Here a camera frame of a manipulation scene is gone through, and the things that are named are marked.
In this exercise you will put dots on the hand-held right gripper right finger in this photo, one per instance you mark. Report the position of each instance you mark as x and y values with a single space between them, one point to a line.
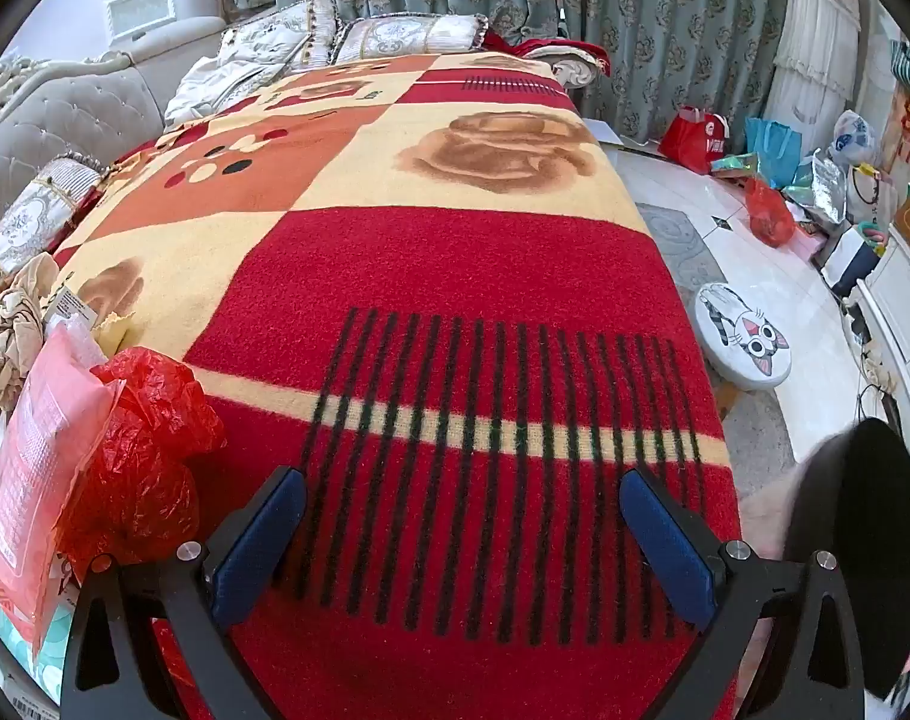
672 551

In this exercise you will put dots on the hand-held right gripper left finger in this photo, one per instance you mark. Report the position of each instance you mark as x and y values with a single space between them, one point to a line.
260 547

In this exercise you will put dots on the crumpled red plastic bag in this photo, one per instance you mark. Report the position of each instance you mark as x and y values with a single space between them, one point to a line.
147 450

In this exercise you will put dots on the round cat face stool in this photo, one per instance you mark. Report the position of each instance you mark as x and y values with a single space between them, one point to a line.
739 330

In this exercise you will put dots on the pink plastic packet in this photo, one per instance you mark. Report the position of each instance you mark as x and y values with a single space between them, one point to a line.
42 465

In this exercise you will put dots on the teal packet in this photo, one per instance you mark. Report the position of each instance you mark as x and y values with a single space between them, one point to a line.
42 652

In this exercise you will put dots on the white labelled packet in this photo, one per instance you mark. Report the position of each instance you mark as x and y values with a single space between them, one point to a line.
68 307

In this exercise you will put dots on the grey rug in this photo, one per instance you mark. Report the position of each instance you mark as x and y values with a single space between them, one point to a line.
676 240

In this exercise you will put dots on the red and yellow printed blanket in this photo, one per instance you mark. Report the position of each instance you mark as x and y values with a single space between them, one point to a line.
440 277

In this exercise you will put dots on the beige crumpled cloth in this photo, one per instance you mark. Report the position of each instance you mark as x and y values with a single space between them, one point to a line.
12 330

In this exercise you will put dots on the white cabinet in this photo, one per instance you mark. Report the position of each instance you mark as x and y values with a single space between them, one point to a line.
901 300

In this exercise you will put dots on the shiny green gift bag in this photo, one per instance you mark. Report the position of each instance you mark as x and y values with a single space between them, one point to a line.
736 165

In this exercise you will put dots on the silver foil bag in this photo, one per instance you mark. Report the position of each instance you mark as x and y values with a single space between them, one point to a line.
826 187

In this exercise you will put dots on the red gift bag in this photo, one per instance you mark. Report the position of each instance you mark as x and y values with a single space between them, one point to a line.
691 142

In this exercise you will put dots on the blue gift bag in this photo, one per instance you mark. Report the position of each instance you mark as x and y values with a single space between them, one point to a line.
773 146

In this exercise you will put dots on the white plastic bag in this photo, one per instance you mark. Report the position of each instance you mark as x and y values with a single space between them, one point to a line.
852 136

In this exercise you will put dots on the white folded quilt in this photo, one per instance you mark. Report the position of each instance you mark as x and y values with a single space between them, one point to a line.
215 86

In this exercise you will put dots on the grey tufted sofa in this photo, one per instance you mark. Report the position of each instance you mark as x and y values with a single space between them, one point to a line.
65 120

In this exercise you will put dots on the white lace cover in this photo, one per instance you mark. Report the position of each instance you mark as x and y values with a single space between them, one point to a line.
814 75

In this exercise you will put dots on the red folded blanket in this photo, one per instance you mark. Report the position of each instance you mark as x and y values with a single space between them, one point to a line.
552 49

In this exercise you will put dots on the green patterned curtain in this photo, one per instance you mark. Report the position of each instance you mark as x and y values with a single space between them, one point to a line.
650 30

